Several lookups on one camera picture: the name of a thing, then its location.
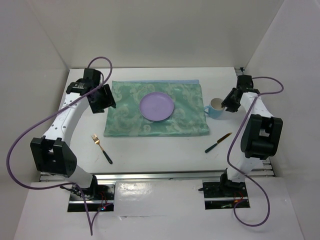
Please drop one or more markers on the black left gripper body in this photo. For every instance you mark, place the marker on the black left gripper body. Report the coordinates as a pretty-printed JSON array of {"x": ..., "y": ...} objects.
[{"x": 102, "y": 100}]

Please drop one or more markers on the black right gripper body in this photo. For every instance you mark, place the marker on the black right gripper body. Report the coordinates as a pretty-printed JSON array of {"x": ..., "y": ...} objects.
[{"x": 230, "y": 102}]

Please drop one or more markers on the blue cup white inside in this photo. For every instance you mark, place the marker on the blue cup white inside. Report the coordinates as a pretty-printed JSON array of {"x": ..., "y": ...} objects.
[{"x": 215, "y": 109}]

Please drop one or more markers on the gold fork green handle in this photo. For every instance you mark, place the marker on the gold fork green handle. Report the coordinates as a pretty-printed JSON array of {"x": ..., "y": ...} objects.
[{"x": 97, "y": 142}]

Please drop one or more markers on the teal patterned satin cloth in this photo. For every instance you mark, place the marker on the teal patterned satin cloth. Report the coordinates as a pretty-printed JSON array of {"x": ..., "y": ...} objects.
[{"x": 187, "y": 119}]

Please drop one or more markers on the lilac round plastic plate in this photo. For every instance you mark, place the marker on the lilac round plastic plate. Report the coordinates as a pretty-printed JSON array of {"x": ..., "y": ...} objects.
[{"x": 156, "y": 106}]

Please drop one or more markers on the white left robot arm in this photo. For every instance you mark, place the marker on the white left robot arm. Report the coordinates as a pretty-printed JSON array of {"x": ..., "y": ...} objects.
[{"x": 51, "y": 152}]

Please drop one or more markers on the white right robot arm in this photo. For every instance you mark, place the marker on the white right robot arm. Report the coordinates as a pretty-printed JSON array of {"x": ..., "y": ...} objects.
[{"x": 232, "y": 177}]

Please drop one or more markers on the gold knife green handle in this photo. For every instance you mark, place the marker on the gold knife green handle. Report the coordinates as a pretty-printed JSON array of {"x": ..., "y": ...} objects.
[{"x": 217, "y": 142}]

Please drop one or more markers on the right side aluminium rail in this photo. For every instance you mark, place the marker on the right side aluminium rail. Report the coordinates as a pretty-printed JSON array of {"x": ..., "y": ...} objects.
[{"x": 255, "y": 142}]

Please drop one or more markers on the aluminium rail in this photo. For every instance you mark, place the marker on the aluminium rail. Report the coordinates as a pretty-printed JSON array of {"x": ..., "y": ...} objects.
[
  {"x": 255, "y": 142},
  {"x": 161, "y": 175}
]

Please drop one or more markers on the front aluminium rail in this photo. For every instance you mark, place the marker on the front aluminium rail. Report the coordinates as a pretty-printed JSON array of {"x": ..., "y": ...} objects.
[{"x": 161, "y": 175}]

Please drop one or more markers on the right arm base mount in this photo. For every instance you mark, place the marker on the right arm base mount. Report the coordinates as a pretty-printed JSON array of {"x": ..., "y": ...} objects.
[{"x": 217, "y": 199}]

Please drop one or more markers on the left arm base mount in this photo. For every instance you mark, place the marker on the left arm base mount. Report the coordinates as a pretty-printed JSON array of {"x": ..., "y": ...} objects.
[{"x": 102, "y": 199}]

